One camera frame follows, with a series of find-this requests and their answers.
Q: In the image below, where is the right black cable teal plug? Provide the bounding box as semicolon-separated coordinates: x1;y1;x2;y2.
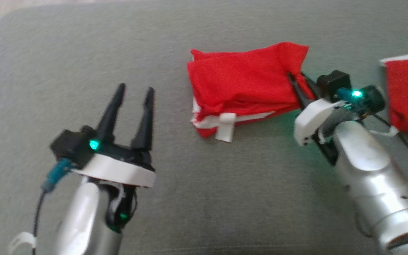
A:
336;84;408;169

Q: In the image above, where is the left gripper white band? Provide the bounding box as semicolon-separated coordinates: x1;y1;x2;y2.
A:
70;83;157;188

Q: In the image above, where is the red Bulls 23 jersey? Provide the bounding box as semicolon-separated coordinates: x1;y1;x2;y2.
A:
186;41;315;143

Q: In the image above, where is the black cable teal plug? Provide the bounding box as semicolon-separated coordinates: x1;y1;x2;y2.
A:
32;157;72;255
336;84;408;169

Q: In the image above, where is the left black cable teal plug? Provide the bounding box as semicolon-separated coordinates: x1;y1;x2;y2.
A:
32;157;72;255

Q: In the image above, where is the grey sofa seat cushion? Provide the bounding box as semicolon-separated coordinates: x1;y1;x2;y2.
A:
0;0;408;255

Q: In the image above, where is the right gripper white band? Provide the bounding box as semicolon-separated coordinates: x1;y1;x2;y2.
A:
287;72;347;167

